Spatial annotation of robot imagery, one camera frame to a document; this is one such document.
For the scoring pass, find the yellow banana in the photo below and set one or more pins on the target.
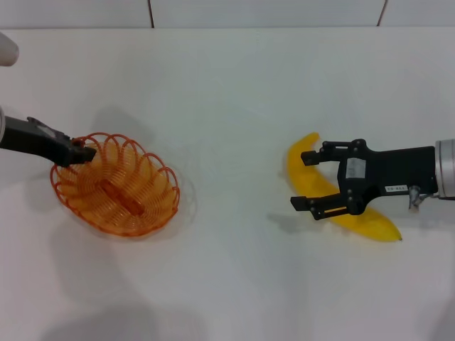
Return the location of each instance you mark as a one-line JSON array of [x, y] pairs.
[[307, 177]]

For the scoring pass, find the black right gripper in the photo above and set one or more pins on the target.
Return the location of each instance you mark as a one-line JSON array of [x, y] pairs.
[[394, 170]]

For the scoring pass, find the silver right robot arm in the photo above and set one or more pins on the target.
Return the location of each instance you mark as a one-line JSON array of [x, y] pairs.
[[446, 167]]

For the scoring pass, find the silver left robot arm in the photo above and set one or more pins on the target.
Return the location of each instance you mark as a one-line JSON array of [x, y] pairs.
[[7, 49]]

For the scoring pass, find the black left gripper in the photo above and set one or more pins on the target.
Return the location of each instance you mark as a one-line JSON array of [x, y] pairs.
[[32, 140]]

